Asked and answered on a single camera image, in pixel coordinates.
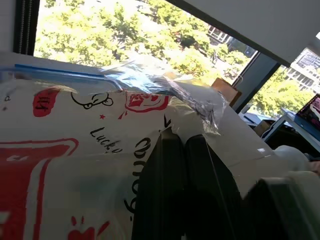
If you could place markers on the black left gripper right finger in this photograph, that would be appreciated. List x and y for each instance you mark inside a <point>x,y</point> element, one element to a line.
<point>210,190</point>

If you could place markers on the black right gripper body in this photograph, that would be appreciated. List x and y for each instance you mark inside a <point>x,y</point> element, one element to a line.
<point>277,212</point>

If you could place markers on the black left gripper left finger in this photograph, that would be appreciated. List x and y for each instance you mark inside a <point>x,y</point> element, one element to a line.
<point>162,190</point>

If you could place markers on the white bag with red print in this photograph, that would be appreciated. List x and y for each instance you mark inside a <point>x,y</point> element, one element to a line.
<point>75,130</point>

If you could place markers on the clear zip bag blue seal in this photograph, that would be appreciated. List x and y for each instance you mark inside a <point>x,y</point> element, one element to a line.
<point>140,75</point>

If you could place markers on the white rounded object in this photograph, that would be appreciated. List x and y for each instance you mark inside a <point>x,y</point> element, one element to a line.
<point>291,156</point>

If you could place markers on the brown cardboard box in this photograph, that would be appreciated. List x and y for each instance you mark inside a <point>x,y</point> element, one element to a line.
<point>228,90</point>

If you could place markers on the screen with pink picture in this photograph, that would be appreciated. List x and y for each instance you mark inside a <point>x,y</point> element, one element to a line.
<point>311,108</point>

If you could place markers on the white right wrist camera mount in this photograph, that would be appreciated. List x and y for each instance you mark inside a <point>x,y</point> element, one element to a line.
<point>308,180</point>

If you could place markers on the dark window frame post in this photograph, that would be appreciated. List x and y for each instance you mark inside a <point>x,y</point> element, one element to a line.
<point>260,75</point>

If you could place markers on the black window blind rail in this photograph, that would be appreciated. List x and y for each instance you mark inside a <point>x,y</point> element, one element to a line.
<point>25,26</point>

